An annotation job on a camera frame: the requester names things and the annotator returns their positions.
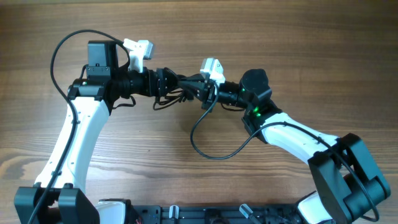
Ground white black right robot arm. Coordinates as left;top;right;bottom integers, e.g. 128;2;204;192
177;69;391;223

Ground black right camera cable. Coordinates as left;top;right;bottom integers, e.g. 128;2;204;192
190;80;381;223

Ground black HDMI cable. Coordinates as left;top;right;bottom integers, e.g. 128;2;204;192
152;88;195;111

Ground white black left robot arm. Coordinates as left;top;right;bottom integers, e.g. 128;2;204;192
14;39;177;223

